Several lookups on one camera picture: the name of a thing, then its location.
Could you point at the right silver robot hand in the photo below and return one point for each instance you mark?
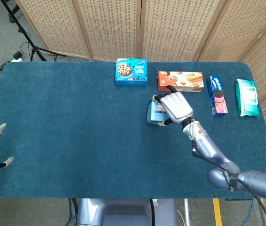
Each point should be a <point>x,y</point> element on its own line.
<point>176,106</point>

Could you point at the small light blue speaker box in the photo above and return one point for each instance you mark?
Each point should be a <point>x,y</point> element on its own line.
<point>152,114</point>

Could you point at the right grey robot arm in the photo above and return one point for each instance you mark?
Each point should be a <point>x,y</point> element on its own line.
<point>210,153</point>

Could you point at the orange wafer biscuit box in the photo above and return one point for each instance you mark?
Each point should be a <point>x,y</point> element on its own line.
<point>187,78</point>

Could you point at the dark blue sandwich cookie box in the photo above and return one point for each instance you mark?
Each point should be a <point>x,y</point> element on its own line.
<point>217,99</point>

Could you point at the blue chocolate chip cookie box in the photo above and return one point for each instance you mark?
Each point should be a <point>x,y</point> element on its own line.
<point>130,81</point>

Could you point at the green wet wipes pack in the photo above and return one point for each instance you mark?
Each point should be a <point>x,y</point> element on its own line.
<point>247,99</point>

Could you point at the teal blue table cloth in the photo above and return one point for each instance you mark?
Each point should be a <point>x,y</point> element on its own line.
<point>76,141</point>

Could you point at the white power strip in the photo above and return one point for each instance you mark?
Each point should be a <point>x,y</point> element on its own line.
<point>17,56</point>

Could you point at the wooden woven folding screen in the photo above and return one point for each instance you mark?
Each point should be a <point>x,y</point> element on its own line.
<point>114,26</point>

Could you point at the metal table leg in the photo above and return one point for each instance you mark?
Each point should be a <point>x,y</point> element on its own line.
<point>187,212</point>

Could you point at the grey robot torso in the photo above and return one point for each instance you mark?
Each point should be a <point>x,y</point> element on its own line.
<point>123,212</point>

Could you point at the black tripod stand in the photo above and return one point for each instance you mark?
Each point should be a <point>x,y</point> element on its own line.
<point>26,38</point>

